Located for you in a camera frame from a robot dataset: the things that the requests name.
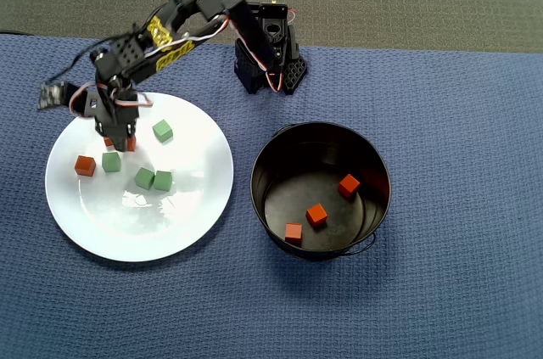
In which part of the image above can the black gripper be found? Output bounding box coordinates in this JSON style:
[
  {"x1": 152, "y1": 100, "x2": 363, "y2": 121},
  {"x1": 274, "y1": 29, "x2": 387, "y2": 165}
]
[{"x1": 80, "y1": 82, "x2": 141, "y2": 153}]

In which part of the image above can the red cube with black mark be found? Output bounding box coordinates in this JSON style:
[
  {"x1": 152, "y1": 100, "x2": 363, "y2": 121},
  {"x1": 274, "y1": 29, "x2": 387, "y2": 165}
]
[{"x1": 103, "y1": 134, "x2": 137, "y2": 153}]

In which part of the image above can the white round plate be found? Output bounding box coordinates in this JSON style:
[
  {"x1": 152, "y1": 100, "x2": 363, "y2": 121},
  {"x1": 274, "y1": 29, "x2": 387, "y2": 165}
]
[{"x1": 44, "y1": 91, "x2": 235, "y2": 263}]

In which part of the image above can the green cube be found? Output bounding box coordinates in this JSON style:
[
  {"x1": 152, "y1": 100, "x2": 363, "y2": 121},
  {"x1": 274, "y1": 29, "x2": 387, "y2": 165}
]
[
  {"x1": 134, "y1": 166, "x2": 156, "y2": 192},
  {"x1": 151, "y1": 119, "x2": 175, "y2": 143},
  {"x1": 153, "y1": 170, "x2": 174, "y2": 193},
  {"x1": 101, "y1": 151, "x2": 123, "y2": 174}
]

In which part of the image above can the black metal bucket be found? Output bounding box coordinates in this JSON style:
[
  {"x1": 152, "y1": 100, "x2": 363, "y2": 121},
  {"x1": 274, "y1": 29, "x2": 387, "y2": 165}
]
[{"x1": 249, "y1": 121, "x2": 392, "y2": 262}]

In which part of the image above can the blue knit tablecloth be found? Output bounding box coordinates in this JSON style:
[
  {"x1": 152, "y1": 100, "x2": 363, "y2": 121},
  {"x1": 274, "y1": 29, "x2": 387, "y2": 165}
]
[{"x1": 0, "y1": 34, "x2": 543, "y2": 359}]

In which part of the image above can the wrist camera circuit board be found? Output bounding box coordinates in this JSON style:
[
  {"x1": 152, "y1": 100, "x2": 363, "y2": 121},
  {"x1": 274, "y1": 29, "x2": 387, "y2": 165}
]
[{"x1": 36, "y1": 81, "x2": 71, "y2": 110}]

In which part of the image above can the thin black camera cable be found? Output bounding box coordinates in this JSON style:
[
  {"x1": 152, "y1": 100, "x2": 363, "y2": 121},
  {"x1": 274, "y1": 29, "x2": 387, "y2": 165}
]
[{"x1": 47, "y1": 30, "x2": 137, "y2": 83}]

